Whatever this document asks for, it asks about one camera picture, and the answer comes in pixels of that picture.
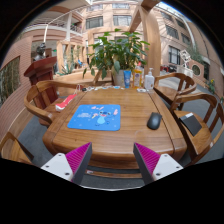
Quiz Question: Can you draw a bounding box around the near left wooden chair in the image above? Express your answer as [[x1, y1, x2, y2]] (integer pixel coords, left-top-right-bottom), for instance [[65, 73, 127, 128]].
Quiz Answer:
[[0, 132, 34, 164]]

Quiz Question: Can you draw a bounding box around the black computer mouse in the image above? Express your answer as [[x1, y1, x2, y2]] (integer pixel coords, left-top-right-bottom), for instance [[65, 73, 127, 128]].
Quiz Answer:
[[147, 112, 162, 130]]

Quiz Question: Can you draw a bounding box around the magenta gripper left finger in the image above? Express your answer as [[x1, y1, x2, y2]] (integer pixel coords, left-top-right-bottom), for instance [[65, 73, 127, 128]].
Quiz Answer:
[[42, 142, 92, 185]]

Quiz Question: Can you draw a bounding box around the black notebook on chair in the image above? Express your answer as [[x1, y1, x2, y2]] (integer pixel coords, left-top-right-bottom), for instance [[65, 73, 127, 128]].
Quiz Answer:
[[179, 113, 202, 136]]

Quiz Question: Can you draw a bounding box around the left wooden armchair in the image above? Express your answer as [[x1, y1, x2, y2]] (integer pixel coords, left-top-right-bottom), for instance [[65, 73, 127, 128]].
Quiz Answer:
[[24, 80, 83, 126]]

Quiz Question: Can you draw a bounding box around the right far wooden armchair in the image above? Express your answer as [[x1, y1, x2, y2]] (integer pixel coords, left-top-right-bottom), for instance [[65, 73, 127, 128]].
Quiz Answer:
[[153, 72, 198, 111]]

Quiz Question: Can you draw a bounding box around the white sculpture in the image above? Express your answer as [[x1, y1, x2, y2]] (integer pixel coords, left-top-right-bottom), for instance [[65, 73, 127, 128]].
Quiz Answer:
[[177, 49, 193, 77]]

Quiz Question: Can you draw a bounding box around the green potted plant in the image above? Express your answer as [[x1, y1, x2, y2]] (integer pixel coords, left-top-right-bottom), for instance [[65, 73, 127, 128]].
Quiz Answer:
[[88, 28, 150, 85]]

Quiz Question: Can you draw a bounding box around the yellow bottle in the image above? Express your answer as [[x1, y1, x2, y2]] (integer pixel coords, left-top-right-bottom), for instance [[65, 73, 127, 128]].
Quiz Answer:
[[133, 66, 142, 88]]

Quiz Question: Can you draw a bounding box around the grey bust statue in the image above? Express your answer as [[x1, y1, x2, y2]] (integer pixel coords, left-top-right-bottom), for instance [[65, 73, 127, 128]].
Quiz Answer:
[[34, 43, 46, 61]]

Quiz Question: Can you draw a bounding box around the white pump bottle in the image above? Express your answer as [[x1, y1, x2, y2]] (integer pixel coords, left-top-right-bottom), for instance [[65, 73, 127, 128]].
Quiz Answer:
[[144, 68, 155, 90]]

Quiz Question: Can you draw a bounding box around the right near wooden armchair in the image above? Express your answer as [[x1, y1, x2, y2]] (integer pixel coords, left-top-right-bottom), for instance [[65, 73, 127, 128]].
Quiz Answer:
[[170, 93, 224, 166]]

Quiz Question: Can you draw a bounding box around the blue cartoon mouse pad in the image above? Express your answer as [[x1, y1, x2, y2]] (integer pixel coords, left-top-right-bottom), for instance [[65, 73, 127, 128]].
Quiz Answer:
[[67, 104, 121, 131]]

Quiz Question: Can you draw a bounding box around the wooden armchair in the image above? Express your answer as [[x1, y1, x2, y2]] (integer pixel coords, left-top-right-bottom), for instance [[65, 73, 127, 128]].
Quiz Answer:
[[170, 93, 224, 166], [153, 72, 198, 111], [24, 80, 83, 126]]

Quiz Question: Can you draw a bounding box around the wooden table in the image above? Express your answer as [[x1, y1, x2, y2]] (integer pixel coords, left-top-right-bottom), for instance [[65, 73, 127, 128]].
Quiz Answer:
[[43, 88, 187, 169]]

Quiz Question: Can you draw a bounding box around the blue tube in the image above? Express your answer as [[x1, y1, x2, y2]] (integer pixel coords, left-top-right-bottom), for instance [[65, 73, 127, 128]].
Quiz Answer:
[[123, 70, 131, 88]]

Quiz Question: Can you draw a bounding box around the red white item on chair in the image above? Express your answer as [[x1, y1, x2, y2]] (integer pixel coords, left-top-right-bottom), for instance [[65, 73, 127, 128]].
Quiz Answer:
[[55, 94, 76, 112]]

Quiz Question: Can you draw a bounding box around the dark red wooden podium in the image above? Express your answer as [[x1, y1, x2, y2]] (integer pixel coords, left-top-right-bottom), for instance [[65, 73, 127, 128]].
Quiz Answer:
[[24, 57, 58, 109]]

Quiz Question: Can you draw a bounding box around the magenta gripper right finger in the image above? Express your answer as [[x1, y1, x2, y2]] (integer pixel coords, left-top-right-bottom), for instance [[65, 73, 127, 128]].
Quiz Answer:
[[133, 143, 182, 184]]

